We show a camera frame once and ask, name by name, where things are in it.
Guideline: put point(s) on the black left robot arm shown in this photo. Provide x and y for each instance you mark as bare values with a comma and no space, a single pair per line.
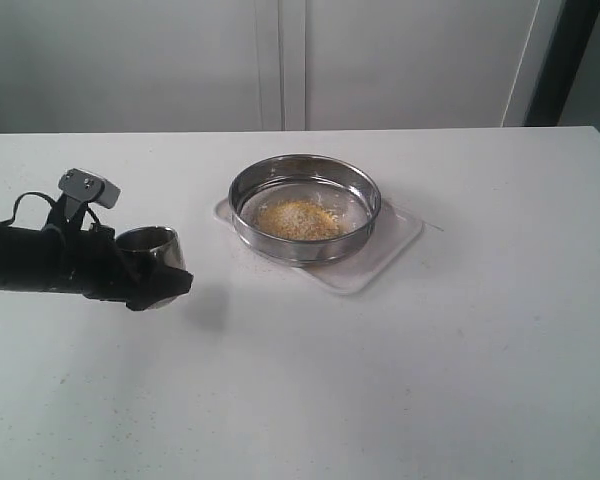
31,260

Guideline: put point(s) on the white cabinet doors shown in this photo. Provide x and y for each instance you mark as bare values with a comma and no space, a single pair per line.
126,66

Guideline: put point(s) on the white plastic tray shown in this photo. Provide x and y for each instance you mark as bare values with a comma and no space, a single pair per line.
395,230

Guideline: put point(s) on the yellow grain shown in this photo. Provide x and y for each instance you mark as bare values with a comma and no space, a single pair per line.
298,220

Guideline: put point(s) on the stainless steel cup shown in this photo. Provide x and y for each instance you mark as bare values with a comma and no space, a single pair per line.
148,247

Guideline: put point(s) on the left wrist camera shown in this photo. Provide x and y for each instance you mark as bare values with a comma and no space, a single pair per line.
79,189

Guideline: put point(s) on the round stainless steel sieve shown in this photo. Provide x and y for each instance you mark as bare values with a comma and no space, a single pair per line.
339,187

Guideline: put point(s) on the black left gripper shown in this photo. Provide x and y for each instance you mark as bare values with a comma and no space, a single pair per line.
94,266

